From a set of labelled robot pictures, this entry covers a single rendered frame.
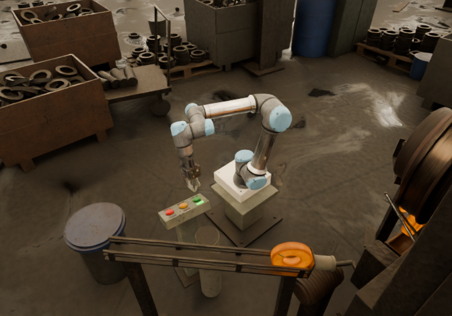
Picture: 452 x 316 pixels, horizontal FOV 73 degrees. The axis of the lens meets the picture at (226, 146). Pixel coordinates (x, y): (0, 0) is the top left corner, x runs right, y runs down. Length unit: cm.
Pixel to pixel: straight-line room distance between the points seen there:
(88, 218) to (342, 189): 184
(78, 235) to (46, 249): 63
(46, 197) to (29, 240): 39
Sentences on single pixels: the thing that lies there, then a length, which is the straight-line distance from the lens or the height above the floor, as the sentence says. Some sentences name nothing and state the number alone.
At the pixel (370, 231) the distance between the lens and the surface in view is 239.
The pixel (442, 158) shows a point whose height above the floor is 123.
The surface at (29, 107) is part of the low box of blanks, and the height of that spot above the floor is 56.
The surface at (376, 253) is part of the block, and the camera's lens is 127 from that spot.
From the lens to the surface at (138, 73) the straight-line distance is 358.
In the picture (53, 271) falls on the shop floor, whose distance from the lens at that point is 232.
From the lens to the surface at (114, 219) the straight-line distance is 183.
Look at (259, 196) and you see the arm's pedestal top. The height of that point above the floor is 30.
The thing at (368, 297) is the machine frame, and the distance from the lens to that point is 109.
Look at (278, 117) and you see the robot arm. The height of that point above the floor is 98.
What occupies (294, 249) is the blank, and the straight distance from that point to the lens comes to 122.
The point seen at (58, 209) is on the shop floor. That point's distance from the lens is 265.
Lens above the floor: 179
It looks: 39 degrees down
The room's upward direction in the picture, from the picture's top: 1 degrees counter-clockwise
